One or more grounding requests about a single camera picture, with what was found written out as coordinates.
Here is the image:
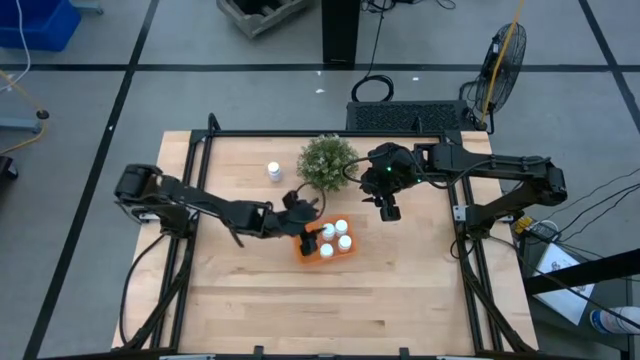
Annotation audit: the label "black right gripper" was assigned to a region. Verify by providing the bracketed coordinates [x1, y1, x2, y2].
[359, 141, 422, 223]

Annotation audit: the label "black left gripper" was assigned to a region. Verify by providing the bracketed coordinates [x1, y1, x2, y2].
[271, 189, 327, 258]

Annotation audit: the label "orange plastic basket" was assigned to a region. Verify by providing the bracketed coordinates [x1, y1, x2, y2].
[292, 214, 359, 266]

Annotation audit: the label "round green artificial plant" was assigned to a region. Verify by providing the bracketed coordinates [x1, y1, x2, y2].
[295, 135, 361, 193]

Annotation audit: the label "black perforated computer case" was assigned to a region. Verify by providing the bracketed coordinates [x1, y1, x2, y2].
[345, 99, 477, 133]

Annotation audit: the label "yellow and black power adapter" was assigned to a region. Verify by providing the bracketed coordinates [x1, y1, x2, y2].
[513, 216, 557, 242]

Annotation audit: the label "black upright column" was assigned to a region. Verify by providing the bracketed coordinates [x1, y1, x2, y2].
[321, 0, 362, 70]

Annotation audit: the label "black floor fan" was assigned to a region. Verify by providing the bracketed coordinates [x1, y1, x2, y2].
[459, 22, 528, 135]

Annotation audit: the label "white paper sheet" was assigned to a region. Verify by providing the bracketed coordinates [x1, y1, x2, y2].
[531, 242, 597, 327]

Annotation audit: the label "black beam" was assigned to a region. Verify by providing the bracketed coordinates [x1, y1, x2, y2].
[523, 248, 640, 297]

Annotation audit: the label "grey wooden crate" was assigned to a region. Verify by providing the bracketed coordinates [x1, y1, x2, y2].
[215, 0, 309, 40]

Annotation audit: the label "white and blue bottle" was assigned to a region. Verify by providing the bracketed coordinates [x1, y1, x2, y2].
[589, 306, 640, 336]

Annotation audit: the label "black object at floor edge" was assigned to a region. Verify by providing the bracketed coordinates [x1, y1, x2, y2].
[0, 155, 20, 182]

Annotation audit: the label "blue metal stand base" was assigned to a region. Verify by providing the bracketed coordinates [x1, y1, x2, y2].
[0, 116, 44, 135]

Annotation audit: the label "blue plastic bin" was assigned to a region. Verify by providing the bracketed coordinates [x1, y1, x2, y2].
[0, 0, 83, 53]

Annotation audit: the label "black aluminium table frame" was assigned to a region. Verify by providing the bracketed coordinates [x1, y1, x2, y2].
[118, 112, 539, 354]

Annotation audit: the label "coiled black cable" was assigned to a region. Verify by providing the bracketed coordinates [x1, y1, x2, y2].
[350, 0, 396, 104]

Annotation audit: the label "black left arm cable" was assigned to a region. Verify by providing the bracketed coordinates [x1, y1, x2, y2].
[118, 230, 171, 346]

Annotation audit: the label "yellow cable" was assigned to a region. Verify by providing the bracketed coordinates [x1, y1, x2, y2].
[479, 0, 528, 126]

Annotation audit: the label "black floor cables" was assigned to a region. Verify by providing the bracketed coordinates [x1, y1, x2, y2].
[539, 168, 640, 261]

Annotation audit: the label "yellow cord with black foot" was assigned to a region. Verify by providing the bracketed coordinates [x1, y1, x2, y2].
[0, 68, 51, 156]

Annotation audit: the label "white cable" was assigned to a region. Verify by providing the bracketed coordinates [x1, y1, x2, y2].
[0, 0, 32, 94]

